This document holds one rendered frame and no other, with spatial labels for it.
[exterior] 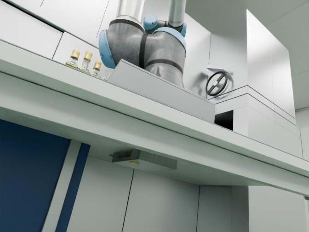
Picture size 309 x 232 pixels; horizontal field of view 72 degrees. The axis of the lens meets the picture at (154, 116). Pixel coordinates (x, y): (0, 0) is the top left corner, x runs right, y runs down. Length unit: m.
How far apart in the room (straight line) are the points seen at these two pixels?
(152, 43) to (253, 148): 0.40
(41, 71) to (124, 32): 0.32
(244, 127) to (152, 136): 1.07
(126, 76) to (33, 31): 0.92
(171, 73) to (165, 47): 0.09
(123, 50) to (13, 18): 0.80
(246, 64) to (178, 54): 1.14
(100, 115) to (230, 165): 0.37
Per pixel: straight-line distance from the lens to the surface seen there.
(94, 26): 1.46
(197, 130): 0.51
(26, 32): 1.31
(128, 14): 0.72
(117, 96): 0.43
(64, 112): 0.44
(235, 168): 0.64
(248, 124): 1.50
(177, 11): 1.05
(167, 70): 0.57
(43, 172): 0.83
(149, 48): 0.63
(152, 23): 1.13
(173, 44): 0.64
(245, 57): 1.77
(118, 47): 0.65
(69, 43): 1.30
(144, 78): 0.47
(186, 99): 0.51
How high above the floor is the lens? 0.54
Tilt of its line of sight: 22 degrees up
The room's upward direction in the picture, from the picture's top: 10 degrees clockwise
